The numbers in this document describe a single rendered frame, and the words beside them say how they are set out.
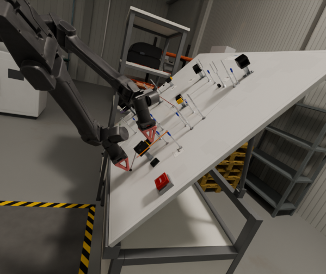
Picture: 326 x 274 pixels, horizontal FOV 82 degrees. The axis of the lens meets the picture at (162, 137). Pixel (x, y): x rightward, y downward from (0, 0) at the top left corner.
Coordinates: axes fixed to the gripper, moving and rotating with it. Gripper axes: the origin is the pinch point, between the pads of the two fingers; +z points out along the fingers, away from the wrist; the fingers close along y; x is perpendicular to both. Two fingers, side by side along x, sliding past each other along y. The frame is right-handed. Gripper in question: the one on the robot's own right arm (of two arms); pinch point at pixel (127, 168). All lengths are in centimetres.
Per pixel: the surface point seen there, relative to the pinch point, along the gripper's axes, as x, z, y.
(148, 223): 6.2, 25.8, -9.2
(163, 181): -8.5, -1.3, -24.9
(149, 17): -78, -56, 81
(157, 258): 9.4, 27.1, -25.4
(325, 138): -245, 176, 60
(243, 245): -23, 49, -32
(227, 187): -37, 38, -12
